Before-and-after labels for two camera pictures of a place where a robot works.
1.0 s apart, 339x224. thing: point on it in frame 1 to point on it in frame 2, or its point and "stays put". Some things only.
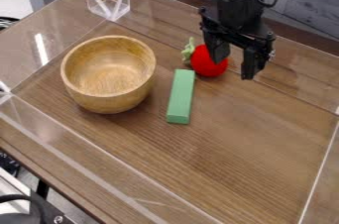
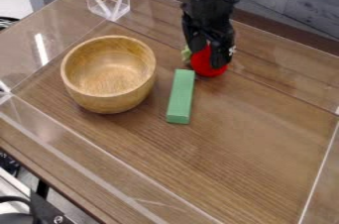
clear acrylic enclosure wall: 146,132 stays put
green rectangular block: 180,96 stays put
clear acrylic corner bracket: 106,8 stays put
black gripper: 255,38 to 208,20
